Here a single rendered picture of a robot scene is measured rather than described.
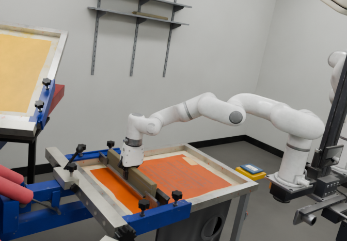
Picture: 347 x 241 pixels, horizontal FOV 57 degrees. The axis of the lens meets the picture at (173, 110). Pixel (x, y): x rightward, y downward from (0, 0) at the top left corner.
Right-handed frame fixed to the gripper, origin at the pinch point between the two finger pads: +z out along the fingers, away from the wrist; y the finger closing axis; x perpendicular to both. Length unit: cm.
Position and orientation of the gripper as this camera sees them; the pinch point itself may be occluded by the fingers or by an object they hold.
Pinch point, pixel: (129, 174)
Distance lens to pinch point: 149.6
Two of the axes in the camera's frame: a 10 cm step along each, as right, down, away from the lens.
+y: 7.7, -0.4, 6.4
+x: -6.2, -3.0, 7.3
